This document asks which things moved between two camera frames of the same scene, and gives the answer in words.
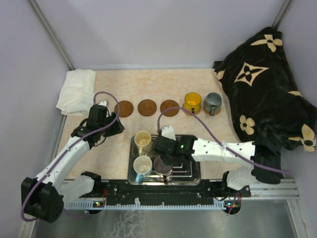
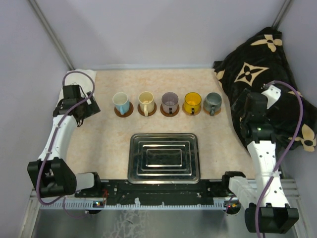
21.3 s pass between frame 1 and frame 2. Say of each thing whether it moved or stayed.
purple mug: moved
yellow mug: stayed
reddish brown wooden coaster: stayed
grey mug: stayed
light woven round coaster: stayed
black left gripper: moved
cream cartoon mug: moved
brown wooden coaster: stayed
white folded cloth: stayed
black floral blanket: stayed
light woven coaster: stayed
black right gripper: moved
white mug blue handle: moved
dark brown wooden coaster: stayed
